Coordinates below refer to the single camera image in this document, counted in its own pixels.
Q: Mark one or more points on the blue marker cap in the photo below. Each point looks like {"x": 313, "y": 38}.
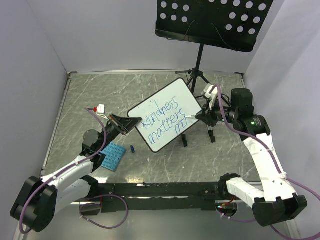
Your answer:
{"x": 132, "y": 149}

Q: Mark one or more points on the white board with black frame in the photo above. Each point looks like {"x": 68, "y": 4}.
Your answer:
{"x": 163, "y": 114}

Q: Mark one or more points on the blue studded building plate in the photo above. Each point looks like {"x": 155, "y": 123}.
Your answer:
{"x": 113, "y": 156}

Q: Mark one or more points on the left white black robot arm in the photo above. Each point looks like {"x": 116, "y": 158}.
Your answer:
{"x": 40, "y": 198}

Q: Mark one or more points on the black perforated music stand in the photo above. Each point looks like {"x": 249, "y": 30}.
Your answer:
{"x": 226, "y": 24}

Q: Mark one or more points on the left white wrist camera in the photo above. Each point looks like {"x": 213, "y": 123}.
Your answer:
{"x": 100, "y": 111}

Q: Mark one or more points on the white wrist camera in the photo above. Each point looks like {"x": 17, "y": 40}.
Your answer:
{"x": 210, "y": 93}
{"x": 100, "y": 111}

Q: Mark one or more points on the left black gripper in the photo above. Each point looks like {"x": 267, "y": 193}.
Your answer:
{"x": 125, "y": 124}

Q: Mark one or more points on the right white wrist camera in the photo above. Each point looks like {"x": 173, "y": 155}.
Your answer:
{"x": 210, "y": 93}

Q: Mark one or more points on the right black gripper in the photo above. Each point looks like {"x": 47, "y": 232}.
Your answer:
{"x": 208, "y": 117}

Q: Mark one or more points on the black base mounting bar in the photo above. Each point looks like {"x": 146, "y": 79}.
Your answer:
{"x": 159, "y": 196}

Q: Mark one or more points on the black whiteboard easel stand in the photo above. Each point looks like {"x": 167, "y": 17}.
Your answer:
{"x": 198, "y": 133}

